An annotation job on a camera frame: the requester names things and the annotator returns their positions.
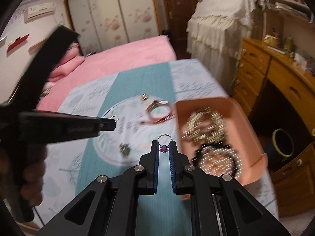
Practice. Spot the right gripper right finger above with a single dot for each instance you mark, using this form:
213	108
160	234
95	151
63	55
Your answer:
180	182

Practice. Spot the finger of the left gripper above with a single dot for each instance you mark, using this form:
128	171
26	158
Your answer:
52	51
44	127

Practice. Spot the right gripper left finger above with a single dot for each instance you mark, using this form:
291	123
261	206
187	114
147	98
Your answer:
148	183

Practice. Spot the silver ring purple stone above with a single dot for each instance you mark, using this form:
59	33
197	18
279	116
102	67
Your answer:
163	142

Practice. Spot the silver rhinestone jewelry pile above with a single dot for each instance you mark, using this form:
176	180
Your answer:
205	126

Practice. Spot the gold round brooch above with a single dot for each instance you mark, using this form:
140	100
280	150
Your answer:
144	97

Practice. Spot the left hand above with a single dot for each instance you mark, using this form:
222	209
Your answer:
33	174

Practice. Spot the folded pink quilt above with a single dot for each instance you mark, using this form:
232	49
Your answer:
71	60

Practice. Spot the dark ornate earring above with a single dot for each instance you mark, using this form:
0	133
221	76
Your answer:
125	149

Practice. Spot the white air conditioner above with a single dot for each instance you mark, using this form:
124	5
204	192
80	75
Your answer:
39	10

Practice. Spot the pink plastic tray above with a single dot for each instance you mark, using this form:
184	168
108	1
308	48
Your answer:
240	134

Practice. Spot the white floral wardrobe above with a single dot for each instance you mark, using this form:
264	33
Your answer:
105	24

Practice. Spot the teal white floral tablecloth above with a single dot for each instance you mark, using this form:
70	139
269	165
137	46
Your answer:
72	166

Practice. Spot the round black stool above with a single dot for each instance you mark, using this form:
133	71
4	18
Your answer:
280	147

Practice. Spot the pink bed blanket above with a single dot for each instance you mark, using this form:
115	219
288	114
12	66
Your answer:
121	58

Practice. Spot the wooden desk with drawers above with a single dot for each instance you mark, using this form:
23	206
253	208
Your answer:
275	94

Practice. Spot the cream lace furniture cover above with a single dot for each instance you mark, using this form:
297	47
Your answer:
215	32

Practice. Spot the red wall shelf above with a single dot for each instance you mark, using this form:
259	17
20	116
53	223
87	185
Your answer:
17	42

